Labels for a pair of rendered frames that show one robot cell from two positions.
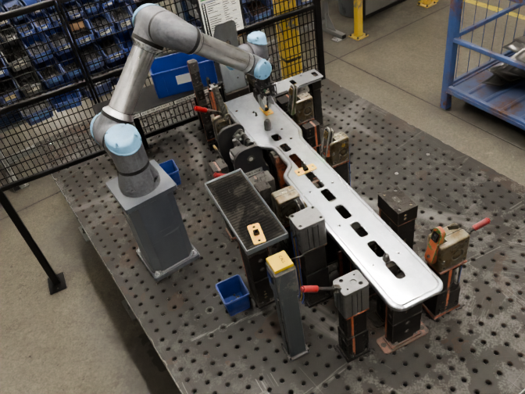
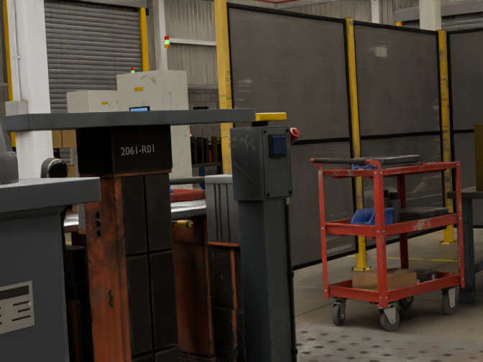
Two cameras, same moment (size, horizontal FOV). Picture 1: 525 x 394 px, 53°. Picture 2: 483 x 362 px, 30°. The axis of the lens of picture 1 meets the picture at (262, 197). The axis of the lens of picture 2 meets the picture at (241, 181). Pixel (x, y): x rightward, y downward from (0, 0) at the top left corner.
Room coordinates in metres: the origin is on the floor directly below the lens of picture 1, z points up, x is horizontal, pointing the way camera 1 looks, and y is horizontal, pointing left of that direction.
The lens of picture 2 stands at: (1.63, 1.22, 1.13)
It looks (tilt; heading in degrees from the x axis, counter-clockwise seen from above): 3 degrees down; 244
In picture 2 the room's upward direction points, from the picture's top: 3 degrees counter-clockwise
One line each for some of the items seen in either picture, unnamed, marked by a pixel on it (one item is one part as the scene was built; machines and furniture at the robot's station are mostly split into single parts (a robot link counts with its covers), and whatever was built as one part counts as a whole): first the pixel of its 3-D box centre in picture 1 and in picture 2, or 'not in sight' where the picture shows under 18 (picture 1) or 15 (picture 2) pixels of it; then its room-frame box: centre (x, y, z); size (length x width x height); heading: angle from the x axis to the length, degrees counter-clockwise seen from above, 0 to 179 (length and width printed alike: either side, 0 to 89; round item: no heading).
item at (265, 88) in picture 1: (264, 81); not in sight; (1.98, -0.10, 1.17); 0.09 x 0.08 x 0.12; 18
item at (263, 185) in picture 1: (269, 224); not in sight; (1.40, -0.01, 0.90); 0.05 x 0.05 x 0.40; 18
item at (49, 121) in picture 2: (243, 208); (122, 120); (1.23, 0.07, 1.16); 0.37 x 0.14 x 0.02; 18
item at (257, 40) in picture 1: (257, 47); not in sight; (1.99, -0.09, 1.33); 0.09 x 0.08 x 0.11; 119
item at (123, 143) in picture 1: (125, 146); not in sight; (1.54, 0.44, 1.27); 0.13 x 0.12 x 0.14; 29
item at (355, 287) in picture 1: (351, 318); (238, 276); (0.94, -0.20, 0.88); 0.11 x 0.10 x 0.36; 108
